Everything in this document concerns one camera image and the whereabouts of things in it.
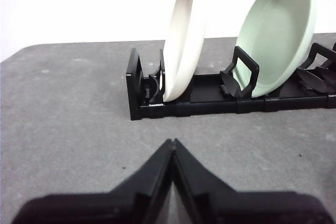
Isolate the black plate rack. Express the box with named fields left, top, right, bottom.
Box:
left=125, top=41, right=336, bottom=122

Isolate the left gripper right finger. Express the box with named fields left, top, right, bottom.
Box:
left=173, top=138, right=333, bottom=224

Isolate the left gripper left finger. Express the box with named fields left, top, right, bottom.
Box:
left=10, top=138, right=175, bottom=224

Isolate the cream plate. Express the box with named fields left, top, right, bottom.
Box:
left=161, top=0, right=208, bottom=103

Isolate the pale green plate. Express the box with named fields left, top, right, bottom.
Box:
left=235, top=0, right=317, bottom=98

